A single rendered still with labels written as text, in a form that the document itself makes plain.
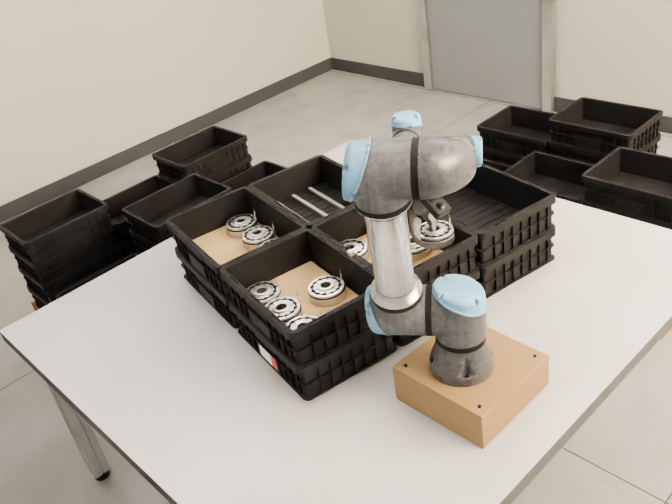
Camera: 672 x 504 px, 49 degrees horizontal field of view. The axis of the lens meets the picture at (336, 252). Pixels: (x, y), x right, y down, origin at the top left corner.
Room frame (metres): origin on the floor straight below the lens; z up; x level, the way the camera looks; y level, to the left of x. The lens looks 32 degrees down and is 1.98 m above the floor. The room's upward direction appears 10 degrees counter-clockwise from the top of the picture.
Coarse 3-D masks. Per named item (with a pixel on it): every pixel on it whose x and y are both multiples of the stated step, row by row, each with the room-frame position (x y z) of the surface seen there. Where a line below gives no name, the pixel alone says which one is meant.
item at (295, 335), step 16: (288, 240) 1.80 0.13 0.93; (320, 240) 1.77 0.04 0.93; (352, 256) 1.65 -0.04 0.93; (224, 272) 1.69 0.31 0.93; (368, 272) 1.57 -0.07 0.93; (240, 288) 1.60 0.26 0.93; (256, 304) 1.51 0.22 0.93; (352, 304) 1.44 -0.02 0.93; (272, 320) 1.44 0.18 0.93; (320, 320) 1.40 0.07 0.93; (288, 336) 1.37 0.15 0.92; (304, 336) 1.38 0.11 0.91
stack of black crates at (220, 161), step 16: (208, 128) 3.67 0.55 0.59; (224, 128) 3.62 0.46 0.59; (176, 144) 3.53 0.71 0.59; (192, 144) 3.59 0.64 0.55; (208, 144) 3.65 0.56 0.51; (224, 144) 3.63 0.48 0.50; (240, 144) 3.45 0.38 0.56; (160, 160) 3.38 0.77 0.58; (176, 160) 3.52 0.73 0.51; (192, 160) 3.53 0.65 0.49; (208, 160) 3.32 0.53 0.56; (224, 160) 3.37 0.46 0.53; (240, 160) 3.42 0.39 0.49; (176, 176) 3.31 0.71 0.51; (208, 176) 3.30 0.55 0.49; (224, 176) 3.36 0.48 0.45
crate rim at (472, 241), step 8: (352, 208) 1.92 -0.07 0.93; (336, 216) 1.89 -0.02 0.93; (320, 224) 1.86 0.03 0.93; (456, 224) 1.72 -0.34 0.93; (320, 232) 1.81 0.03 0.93; (464, 232) 1.68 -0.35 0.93; (472, 232) 1.67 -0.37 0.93; (464, 240) 1.63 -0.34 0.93; (472, 240) 1.63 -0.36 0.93; (344, 248) 1.70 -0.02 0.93; (456, 248) 1.60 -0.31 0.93; (464, 248) 1.62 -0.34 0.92; (360, 256) 1.65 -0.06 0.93; (440, 256) 1.58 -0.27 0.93; (448, 256) 1.59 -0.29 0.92; (368, 264) 1.60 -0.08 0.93; (424, 264) 1.56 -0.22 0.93; (432, 264) 1.56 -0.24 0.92; (440, 264) 1.58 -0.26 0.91; (416, 272) 1.54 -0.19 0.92; (424, 272) 1.55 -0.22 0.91
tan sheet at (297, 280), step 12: (312, 264) 1.81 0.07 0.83; (288, 276) 1.77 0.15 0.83; (300, 276) 1.75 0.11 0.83; (312, 276) 1.74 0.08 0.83; (288, 288) 1.70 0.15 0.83; (300, 288) 1.69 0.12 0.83; (348, 288) 1.65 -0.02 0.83; (300, 300) 1.64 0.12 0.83; (348, 300) 1.60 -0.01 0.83; (312, 312) 1.57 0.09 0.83; (324, 312) 1.56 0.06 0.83
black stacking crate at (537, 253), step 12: (540, 240) 1.75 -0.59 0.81; (516, 252) 1.71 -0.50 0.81; (528, 252) 1.74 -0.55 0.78; (540, 252) 1.76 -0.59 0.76; (492, 264) 1.66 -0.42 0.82; (504, 264) 1.69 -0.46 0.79; (516, 264) 1.72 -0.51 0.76; (528, 264) 1.74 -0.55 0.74; (540, 264) 1.76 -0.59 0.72; (480, 276) 1.67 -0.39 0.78; (492, 276) 1.68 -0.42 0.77; (504, 276) 1.69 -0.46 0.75; (516, 276) 1.72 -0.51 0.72; (492, 288) 1.68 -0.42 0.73
